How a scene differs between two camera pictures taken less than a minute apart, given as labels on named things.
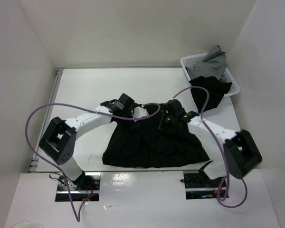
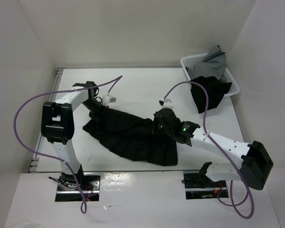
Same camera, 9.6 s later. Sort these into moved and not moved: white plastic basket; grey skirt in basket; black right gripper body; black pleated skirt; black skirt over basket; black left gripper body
Moved: black pleated skirt; black left gripper body; black right gripper body
Not moved: white plastic basket; black skirt over basket; grey skirt in basket
